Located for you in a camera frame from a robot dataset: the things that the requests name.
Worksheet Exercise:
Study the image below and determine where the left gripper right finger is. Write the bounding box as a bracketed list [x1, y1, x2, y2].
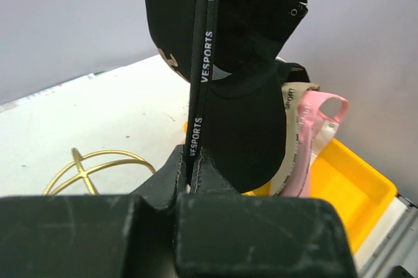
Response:
[174, 149, 357, 277]

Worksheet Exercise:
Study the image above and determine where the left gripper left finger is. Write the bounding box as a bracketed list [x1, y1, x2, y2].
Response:
[1, 146, 185, 277]

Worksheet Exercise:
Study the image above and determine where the pink cap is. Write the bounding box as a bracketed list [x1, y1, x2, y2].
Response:
[280, 90, 349, 198]

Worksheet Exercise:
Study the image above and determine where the black cap gold logo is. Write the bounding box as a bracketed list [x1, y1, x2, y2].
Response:
[146, 0, 308, 193]

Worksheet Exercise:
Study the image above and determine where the yellow plastic tray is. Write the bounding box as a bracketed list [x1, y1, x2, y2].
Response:
[183, 120, 398, 255]

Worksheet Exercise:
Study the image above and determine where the beige cap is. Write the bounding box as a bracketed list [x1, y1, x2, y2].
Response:
[268, 82, 320, 196]

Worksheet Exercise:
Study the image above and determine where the black cap white logo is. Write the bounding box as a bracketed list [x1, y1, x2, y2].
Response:
[276, 61, 310, 85]

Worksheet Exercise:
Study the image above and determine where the gold wire hat stand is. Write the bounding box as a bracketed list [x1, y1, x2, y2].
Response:
[43, 147, 157, 196]

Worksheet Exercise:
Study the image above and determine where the aluminium table rail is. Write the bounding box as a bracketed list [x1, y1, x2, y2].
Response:
[359, 206, 417, 277]

